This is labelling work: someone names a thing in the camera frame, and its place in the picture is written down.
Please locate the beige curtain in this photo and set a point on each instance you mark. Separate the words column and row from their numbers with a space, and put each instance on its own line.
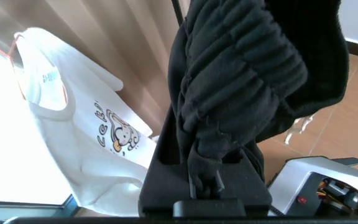
column 120, row 46

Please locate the black garment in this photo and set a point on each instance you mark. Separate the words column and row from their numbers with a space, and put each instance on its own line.
column 244, row 77

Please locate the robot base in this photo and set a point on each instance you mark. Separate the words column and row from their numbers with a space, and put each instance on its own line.
column 297, row 177

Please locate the black clothes rack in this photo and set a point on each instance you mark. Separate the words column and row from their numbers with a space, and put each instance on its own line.
column 177, row 12

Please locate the white printed t-shirt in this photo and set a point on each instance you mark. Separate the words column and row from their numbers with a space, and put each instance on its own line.
column 89, row 149

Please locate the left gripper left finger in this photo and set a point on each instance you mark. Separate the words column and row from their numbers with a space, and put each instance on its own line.
column 163, row 183

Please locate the pink clothes hanger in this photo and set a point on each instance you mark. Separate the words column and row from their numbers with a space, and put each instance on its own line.
column 20, row 90

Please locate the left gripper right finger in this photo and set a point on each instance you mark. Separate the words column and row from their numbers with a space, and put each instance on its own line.
column 247, row 186

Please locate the window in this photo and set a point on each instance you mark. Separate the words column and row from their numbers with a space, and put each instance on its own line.
column 11, row 140

